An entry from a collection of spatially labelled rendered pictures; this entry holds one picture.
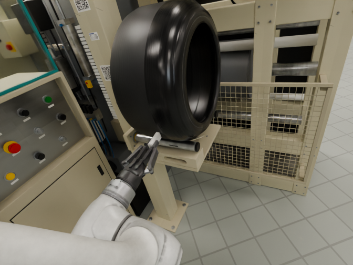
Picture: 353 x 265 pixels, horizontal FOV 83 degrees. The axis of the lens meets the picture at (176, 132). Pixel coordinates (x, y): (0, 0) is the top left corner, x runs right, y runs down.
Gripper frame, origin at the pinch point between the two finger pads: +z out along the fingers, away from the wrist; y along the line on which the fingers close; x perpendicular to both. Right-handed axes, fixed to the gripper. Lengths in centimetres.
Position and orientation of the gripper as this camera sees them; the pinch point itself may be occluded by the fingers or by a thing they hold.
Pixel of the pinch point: (154, 140)
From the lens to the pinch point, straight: 75.7
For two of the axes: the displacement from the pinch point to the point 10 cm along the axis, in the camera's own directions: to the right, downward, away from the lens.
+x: 2.4, 7.3, 6.4
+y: -8.8, -1.2, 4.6
